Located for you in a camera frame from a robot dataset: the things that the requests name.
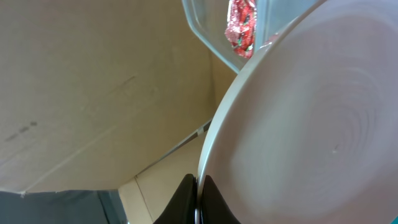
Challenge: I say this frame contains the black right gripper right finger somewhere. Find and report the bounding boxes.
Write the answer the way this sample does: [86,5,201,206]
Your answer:
[200,175,241,224]

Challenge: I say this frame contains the brown cardboard wall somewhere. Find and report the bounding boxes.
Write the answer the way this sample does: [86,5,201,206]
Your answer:
[1,1,235,223]

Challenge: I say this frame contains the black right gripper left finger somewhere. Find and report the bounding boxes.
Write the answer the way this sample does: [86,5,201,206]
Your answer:
[154,174,197,224]

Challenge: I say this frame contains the large white plate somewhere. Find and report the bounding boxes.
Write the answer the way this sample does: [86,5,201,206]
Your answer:
[198,0,397,223]

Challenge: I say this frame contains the red snack wrapper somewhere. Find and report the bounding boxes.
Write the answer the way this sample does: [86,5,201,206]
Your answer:
[224,0,257,58]

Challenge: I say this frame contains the clear plastic bin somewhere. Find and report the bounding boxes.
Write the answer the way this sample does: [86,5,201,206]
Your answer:
[182,0,317,73]

